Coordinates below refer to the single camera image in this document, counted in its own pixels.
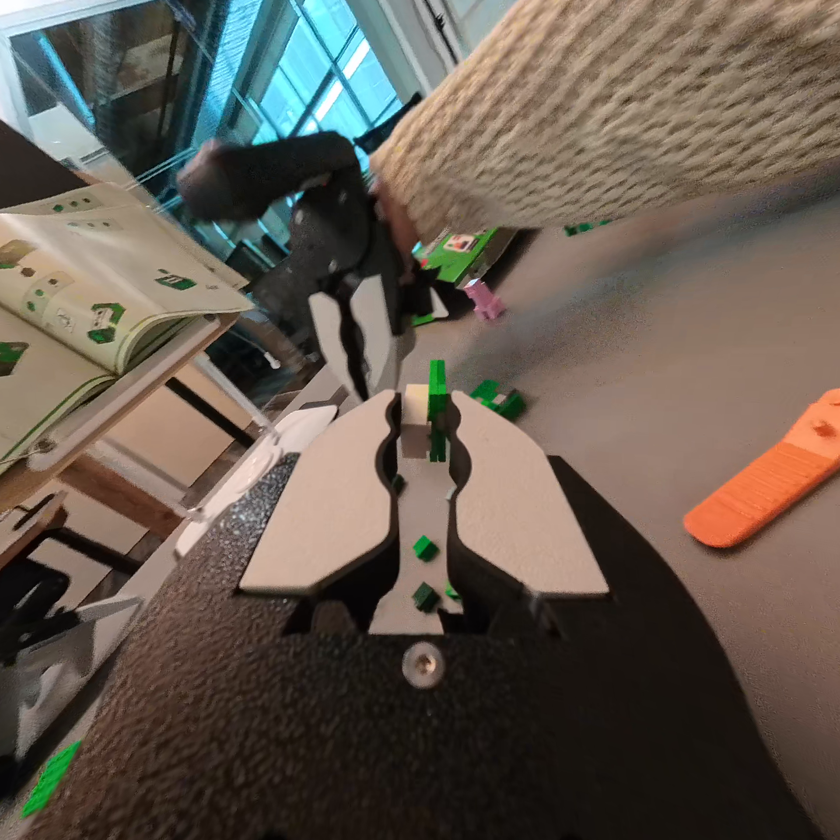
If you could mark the bright green lego plate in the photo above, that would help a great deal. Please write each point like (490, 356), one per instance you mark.
(52, 778)

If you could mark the lego instruction booklet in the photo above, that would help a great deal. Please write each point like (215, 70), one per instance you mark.
(98, 295)

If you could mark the orange brick separator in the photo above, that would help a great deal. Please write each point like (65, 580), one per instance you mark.
(768, 479)

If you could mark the green pixelated lego block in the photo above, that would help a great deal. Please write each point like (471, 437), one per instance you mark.
(505, 400)

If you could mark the white desk stand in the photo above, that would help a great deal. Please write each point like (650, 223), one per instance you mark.
(65, 643)

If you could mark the white book stand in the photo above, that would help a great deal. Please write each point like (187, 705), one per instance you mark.
(302, 426)

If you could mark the person's right hand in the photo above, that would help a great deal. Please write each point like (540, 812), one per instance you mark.
(397, 229)

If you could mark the dark brown board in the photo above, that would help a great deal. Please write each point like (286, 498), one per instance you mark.
(33, 164)

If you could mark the green white lego assembly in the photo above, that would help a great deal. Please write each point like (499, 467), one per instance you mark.
(436, 407)

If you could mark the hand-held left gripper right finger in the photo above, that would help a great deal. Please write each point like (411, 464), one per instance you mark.
(525, 518)

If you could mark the pink lego pig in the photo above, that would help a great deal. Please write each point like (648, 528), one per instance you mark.
(485, 298)

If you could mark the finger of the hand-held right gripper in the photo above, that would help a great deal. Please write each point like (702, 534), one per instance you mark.
(328, 321)
(379, 334)

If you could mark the person's right forearm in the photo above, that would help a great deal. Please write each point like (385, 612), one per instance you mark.
(623, 111)

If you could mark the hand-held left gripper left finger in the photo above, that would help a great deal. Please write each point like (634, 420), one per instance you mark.
(328, 512)

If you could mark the small green lego piece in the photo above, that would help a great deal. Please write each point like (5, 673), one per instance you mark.
(425, 597)
(451, 592)
(425, 548)

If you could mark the green lego set box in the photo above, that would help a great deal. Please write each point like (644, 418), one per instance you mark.
(459, 253)

